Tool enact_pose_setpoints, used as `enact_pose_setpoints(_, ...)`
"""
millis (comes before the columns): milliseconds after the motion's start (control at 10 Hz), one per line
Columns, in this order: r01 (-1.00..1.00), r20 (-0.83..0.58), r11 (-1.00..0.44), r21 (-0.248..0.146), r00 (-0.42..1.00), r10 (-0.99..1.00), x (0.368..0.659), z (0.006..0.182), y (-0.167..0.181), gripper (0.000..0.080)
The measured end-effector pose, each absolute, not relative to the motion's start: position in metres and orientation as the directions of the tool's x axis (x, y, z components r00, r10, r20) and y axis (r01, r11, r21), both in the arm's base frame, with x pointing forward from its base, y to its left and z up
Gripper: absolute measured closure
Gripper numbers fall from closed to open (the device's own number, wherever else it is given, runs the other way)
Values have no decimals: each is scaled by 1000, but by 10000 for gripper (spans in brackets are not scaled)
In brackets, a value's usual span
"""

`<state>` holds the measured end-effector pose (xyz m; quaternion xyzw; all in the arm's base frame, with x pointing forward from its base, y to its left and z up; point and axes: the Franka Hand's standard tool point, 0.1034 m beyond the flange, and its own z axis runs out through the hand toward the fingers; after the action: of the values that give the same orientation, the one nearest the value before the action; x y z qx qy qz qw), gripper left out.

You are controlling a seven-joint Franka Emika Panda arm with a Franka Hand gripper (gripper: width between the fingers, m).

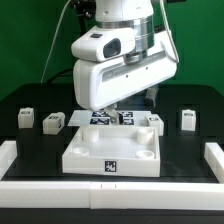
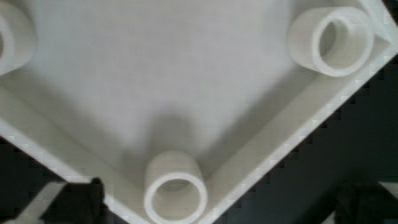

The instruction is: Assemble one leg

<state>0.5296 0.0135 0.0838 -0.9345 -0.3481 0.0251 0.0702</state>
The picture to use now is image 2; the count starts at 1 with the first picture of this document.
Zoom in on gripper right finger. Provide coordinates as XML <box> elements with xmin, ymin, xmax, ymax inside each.
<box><xmin>335</xmin><ymin>182</ymin><xmax>398</xmax><ymax>224</ymax></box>

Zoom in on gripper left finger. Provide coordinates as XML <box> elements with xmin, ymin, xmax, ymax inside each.
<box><xmin>0</xmin><ymin>179</ymin><xmax>106</xmax><ymax>224</ymax></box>

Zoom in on white square tabletop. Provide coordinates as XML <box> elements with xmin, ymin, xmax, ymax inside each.
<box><xmin>0</xmin><ymin>0</ymin><xmax>398</xmax><ymax>224</ymax></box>

